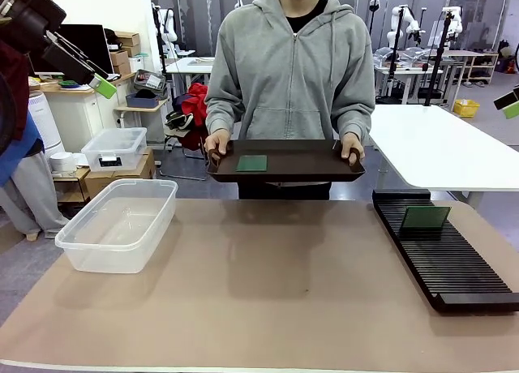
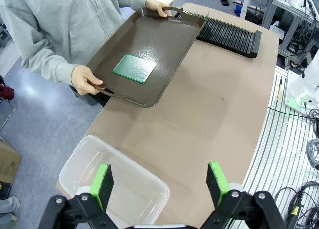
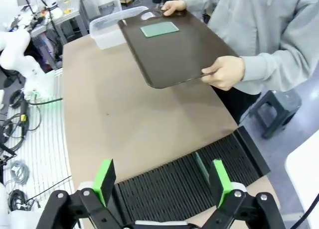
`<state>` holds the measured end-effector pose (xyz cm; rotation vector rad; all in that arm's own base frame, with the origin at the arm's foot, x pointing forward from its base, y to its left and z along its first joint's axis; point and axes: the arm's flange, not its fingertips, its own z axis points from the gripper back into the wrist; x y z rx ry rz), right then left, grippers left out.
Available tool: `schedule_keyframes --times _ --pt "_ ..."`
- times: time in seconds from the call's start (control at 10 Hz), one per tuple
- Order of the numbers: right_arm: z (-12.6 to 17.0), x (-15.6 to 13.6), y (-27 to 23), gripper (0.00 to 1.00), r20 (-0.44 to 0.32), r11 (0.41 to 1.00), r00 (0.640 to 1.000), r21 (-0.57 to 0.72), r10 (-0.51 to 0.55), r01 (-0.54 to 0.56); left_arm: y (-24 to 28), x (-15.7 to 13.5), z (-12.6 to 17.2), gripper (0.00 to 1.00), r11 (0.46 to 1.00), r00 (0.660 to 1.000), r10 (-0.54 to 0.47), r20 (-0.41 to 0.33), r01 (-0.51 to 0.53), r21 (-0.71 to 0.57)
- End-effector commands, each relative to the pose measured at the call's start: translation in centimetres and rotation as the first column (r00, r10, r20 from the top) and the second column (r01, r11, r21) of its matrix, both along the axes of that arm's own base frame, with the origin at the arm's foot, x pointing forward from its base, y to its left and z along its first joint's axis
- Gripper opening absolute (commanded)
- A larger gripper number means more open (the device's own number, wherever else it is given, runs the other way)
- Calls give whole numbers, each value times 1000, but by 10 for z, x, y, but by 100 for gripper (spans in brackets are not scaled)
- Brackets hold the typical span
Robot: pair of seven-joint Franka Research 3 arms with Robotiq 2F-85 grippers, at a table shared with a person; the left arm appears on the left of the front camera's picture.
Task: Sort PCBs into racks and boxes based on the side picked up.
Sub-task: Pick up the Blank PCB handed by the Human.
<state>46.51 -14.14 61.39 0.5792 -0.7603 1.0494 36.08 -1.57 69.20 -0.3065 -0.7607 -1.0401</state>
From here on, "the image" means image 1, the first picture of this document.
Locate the red jacket on chair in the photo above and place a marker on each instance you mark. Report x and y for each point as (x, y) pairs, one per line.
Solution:
(194, 101)

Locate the grey blue bin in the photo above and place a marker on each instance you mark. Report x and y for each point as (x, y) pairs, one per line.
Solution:
(142, 101)

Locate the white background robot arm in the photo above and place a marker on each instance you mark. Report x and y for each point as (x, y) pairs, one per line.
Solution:
(170, 26)
(411, 24)
(456, 22)

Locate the small white cylinder device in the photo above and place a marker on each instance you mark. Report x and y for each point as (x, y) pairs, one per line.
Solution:
(61, 162)

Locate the dark red garment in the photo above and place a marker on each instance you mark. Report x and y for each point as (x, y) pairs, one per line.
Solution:
(16, 85)

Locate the large cardboard box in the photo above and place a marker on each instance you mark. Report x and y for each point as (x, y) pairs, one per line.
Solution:
(134, 176)

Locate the person's left forearm grey sleeve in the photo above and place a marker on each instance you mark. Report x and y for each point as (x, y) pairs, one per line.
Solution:
(354, 115)

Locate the black white shoes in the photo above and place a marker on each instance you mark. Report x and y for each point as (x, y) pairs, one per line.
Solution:
(180, 121)

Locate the person's right forearm grey sleeve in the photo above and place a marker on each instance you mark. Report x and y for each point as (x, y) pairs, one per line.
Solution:
(221, 113)

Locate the white air purifier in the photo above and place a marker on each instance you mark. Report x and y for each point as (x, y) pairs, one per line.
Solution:
(44, 121)

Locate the black undershirt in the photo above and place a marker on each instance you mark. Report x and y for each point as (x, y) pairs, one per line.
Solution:
(304, 18)

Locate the yellow plastic basket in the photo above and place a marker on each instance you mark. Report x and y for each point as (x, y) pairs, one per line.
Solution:
(466, 108)

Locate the clear plastic open box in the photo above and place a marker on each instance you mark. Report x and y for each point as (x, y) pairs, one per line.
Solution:
(117, 243)

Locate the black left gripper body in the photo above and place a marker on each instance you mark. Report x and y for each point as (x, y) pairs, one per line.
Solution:
(28, 22)

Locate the small wooden side stand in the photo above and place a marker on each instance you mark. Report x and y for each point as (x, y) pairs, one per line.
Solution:
(71, 182)

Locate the grey trousers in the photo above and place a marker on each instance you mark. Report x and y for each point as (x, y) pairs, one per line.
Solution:
(28, 194)

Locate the white side table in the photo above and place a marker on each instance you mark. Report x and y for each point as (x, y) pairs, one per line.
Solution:
(442, 146)

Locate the person's right hand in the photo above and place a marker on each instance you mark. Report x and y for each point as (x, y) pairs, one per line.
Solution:
(218, 141)

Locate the black slotted PCB rack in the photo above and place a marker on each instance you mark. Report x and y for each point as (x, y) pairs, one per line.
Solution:
(438, 259)

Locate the blue garment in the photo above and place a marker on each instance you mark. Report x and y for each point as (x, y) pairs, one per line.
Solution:
(18, 150)

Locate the green round disc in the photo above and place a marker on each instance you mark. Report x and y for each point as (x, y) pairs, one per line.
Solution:
(68, 83)

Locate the grey zip hoodie torso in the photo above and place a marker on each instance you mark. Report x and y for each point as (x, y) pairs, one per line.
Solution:
(290, 73)

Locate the small white storage box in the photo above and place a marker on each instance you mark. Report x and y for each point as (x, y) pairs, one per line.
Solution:
(136, 63)

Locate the green square PCB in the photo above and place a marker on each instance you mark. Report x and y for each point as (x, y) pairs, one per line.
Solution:
(251, 163)

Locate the small light wooden desk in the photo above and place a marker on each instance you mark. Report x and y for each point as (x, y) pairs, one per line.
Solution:
(140, 110)

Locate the white background desk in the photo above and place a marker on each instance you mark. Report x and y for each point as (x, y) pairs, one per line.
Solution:
(188, 65)

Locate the person's left hand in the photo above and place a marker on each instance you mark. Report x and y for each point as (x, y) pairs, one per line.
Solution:
(352, 146)

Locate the black tray with items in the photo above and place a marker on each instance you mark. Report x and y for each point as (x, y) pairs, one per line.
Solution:
(150, 79)

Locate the wooden background shelf table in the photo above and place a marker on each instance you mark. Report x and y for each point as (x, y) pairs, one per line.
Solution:
(478, 65)

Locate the black tripod stand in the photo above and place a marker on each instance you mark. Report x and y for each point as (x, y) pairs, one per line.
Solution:
(394, 52)
(440, 57)

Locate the white cabinet wooden top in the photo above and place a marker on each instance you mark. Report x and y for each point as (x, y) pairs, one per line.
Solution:
(77, 117)

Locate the black trousers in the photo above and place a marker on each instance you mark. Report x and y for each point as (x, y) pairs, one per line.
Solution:
(284, 191)

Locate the clear lidded storage box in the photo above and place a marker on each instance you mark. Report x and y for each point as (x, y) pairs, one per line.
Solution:
(115, 146)

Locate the dark brown serving tray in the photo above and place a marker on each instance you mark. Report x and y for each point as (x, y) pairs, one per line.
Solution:
(300, 170)

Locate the brown table mat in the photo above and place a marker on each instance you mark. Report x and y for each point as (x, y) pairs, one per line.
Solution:
(243, 300)

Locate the black computer monitor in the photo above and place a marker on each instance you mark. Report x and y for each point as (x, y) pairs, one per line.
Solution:
(87, 40)

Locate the green rectangular PCB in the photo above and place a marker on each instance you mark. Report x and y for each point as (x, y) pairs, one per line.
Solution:
(425, 217)

